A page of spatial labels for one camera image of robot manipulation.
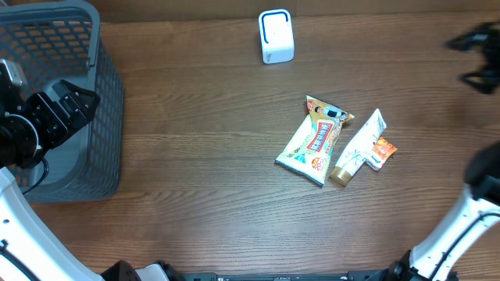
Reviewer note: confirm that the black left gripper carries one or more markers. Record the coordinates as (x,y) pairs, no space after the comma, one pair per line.
(42,105)

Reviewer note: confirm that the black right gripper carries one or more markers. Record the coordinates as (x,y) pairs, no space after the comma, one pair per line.
(484,36)

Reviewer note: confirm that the small orange packet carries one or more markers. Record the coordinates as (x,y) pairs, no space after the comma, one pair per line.
(380,153)

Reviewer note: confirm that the white bamboo print tube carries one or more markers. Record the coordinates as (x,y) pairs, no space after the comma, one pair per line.
(358,149)

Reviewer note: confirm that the yellow snack bag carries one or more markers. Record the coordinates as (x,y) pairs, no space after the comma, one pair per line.
(310,150)

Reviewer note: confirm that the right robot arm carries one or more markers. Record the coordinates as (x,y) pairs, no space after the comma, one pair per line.
(477,208)

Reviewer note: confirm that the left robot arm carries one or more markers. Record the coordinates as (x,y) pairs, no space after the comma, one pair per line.
(29,249)

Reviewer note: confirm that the white barcode scanner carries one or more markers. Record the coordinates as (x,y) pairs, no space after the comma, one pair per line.
(276,35)

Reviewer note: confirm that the dark grey plastic basket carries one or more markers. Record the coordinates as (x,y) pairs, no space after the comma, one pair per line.
(61,41)

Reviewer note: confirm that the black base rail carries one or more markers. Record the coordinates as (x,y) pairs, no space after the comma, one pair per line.
(211,276)

